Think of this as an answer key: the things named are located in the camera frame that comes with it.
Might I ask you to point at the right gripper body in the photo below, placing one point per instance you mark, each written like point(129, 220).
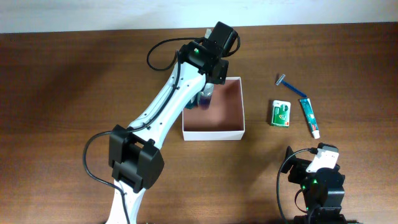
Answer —
point(294, 165)

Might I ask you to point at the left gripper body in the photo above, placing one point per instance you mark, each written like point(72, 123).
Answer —
point(218, 74)

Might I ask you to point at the clear blue spray bottle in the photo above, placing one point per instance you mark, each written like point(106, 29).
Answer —
point(204, 97)

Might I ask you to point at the teal mouthwash bottle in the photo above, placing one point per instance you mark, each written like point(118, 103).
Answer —
point(193, 103)

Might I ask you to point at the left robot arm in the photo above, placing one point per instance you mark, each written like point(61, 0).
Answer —
point(134, 151)

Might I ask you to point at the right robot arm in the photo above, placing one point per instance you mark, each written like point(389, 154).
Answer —
point(322, 201)

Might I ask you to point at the green soap box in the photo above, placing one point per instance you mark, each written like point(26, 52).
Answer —
point(280, 113)

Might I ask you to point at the teal toothpaste tube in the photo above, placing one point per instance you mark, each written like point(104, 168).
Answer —
point(310, 117)

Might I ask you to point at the blue disposable razor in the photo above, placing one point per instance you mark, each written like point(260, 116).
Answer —
point(281, 81)

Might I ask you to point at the white cardboard box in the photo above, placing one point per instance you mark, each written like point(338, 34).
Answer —
point(223, 120)

